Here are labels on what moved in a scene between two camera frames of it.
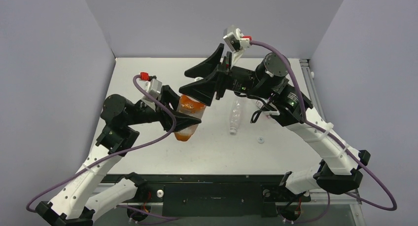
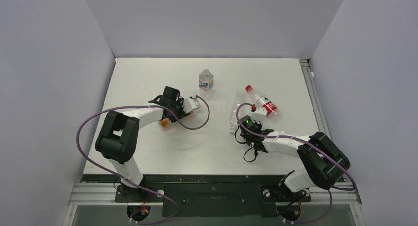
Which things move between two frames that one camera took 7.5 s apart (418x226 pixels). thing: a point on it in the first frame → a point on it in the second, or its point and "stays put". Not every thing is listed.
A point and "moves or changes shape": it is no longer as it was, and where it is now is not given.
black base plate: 214,196 stays put
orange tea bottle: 188,105 moves or changes shape
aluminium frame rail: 315,95 stays put
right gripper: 224,77 → 254,139
